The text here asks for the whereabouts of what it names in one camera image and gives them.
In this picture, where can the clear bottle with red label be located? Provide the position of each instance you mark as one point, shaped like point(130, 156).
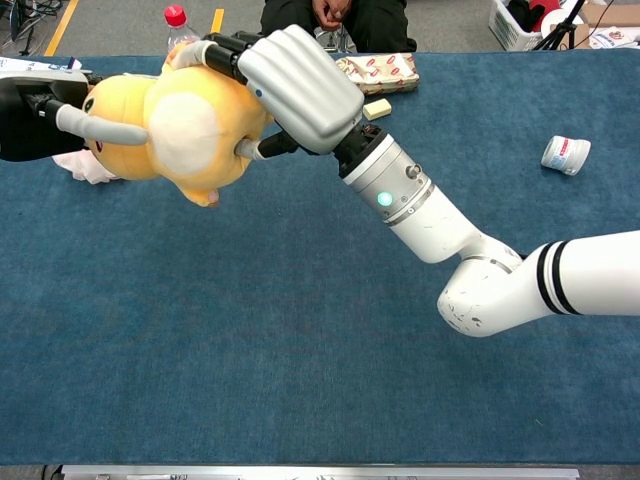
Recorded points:
point(176, 22)

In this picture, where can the white plastic basket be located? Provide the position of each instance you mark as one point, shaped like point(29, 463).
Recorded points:
point(515, 27)

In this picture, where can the white mesh bath pouf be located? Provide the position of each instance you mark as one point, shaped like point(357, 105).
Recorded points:
point(82, 167)

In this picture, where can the gold snack package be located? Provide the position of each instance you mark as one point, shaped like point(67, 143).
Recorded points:
point(385, 72)

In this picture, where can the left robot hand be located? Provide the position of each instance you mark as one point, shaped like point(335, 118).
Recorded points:
point(30, 125)

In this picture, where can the aluminium profile rail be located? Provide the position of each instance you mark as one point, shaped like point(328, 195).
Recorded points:
point(320, 473)

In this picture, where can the cardboard box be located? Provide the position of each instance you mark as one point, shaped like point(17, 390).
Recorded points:
point(612, 12)

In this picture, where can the small white jar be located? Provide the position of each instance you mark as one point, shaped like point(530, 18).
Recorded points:
point(565, 155)

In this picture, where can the blue felt table cover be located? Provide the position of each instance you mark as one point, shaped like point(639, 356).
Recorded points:
point(250, 325)

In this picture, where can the small yellow block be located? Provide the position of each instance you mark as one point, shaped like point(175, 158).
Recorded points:
point(376, 109)

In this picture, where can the white printed bag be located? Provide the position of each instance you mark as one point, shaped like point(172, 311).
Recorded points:
point(615, 39)

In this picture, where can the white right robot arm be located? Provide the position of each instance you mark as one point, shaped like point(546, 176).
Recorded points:
point(475, 250)

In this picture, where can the yellow plush toy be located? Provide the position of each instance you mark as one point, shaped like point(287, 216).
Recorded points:
point(200, 130)

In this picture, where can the seated person in black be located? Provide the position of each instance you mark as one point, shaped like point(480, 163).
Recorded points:
point(380, 25)

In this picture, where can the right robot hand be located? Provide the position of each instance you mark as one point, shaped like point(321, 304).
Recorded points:
point(300, 85)

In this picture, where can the black tripod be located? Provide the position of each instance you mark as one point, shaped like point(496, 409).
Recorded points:
point(562, 25)

